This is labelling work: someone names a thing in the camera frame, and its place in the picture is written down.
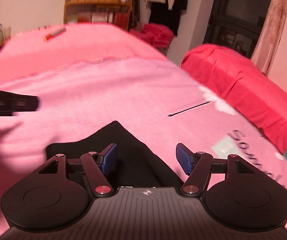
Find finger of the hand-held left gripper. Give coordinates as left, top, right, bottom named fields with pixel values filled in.
left=0, top=87, right=40, bottom=117

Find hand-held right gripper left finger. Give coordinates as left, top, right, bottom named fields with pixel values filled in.
left=37, top=143, right=118, bottom=197

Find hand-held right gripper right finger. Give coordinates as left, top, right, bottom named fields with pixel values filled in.
left=175, top=143, right=257, bottom=197

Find black pants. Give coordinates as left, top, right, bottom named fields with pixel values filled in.
left=46, top=121, right=184, bottom=188

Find coral red quilt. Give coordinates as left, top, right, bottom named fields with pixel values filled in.
left=181, top=44, right=287, bottom=155

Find wooden shelf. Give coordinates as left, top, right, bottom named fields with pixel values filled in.
left=63, top=0, right=137, bottom=32

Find red cloth pile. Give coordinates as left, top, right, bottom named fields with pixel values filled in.
left=130, top=23, right=175, bottom=48

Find black hanging garment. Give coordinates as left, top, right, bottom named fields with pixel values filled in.
left=149, top=0, right=188, bottom=37

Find pink curtain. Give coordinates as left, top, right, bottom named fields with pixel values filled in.
left=250, top=0, right=287, bottom=76

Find dark window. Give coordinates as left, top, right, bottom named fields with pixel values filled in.
left=203, top=0, right=277, bottom=57

